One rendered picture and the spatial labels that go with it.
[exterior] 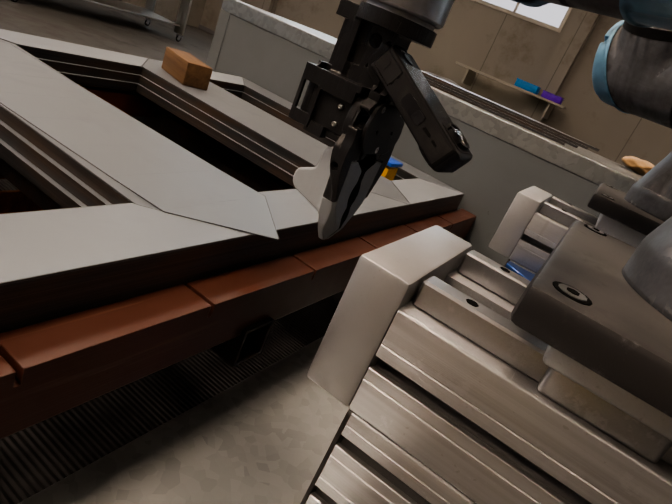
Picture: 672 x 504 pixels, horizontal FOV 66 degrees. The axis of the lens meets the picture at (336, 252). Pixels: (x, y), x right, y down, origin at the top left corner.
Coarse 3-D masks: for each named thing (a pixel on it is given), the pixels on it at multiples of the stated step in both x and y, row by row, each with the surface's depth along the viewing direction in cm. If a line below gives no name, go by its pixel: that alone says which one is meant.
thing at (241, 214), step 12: (216, 204) 61; (228, 204) 62; (240, 204) 63; (252, 204) 65; (264, 204) 66; (192, 216) 55; (204, 216) 56; (216, 216) 58; (228, 216) 59; (240, 216) 60; (252, 216) 62; (264, 216) 63; (240, 228) 57
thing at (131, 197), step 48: (144, 96) 111; (192, 96) 106; (240, 96) 140; (0, 144) 61; (48, 144) 59; (240, 144) 100; (48, 192) 58; (96, 192) 56; (240, 240) 56; (288, 240) 65; (336, 240) 77; (0, 288) 35; (48, 288) 38; (96, 288) 42; (144, 288) 47
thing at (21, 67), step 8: (0, 56) 80; (0, 64) 76; (8, 64) 78; (16, 64) 79; (24, 64) 81; (32, 64) 82; (40, 64) 84; (0, 72) 73; (8, 72) 74; (16, 72) 76; (24, 72) 77; (32, 72) 79; (40, 72) 80; (48, 72) 82; (56, 72) 84
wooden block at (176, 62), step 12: (168, 48) 116; (168, 60) 116; (180, 60) 112; (192, 60) 113; (168, 72) 116; (180, 72) 112; (192, 72) 111; (204, 72) 112; (192, 84) 112; (204, 84) 114
